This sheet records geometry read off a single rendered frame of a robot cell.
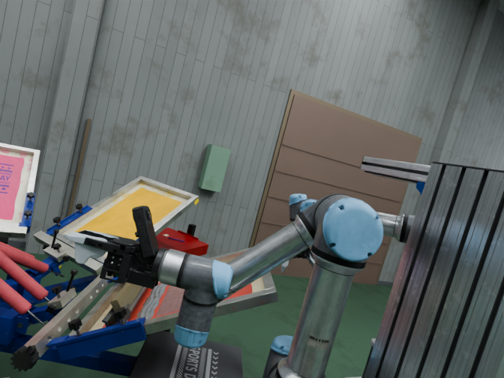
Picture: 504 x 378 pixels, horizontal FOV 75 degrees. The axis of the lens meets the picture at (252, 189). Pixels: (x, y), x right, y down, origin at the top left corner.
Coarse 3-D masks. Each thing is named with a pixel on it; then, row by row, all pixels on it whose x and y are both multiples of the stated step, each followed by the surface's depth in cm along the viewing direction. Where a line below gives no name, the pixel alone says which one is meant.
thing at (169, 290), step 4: (148, 288) 159; (168, 288) 153; (172, 288) 152; (176, 288) 150; (180, 288) 149; (144, 292) 155; (148, 292) 153; (164, 292) 149; (168, 292) 147; (172, 292) 146; (176, 292) 145; (180, 292) 144; (144, 296) 150; (164, 296) 144; (140, 300) 146; (144, 300) 145; (148, 300) 144
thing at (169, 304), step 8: (248, 288) 132; (168, 296) 143; (176, 296) 141; (232, 296) 128; (136, 304) 142; (160, 304) 136; (168, 304) 135; (176, 304) 133; (136, 312) 135; (160, 312) 129; (168, 312) 128; (128, 320) 129
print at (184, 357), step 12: (180, 348) 158; (204, 348) 163; (180, 360) 150; (192, 360) 152; (204, 360) 154; (216, 360) 156; (180, 372) 142; (192, 372) 144; (204, 372) 146; (216, 372) 148
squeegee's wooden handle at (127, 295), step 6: (126, 288) 135; (132, 288) 140; (138, 288) 146; (120, 294) 129; (126, 294) 133; (132, 294) 138; (114, 300) 124; (120, 300) 126; (126, 300) 131; (132, 300) 136; (114, 306) 124; (120, 306) 125
